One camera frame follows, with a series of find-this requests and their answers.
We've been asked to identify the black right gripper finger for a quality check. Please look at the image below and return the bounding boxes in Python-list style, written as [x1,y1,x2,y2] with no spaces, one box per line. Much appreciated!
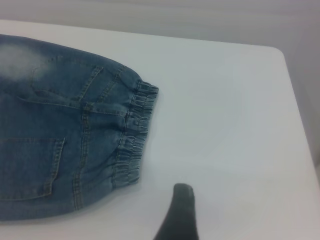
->
[154,183,202,240]

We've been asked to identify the blue denim printed shorts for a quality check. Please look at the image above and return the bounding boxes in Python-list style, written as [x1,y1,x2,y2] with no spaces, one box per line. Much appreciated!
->
[0,33,160,215]

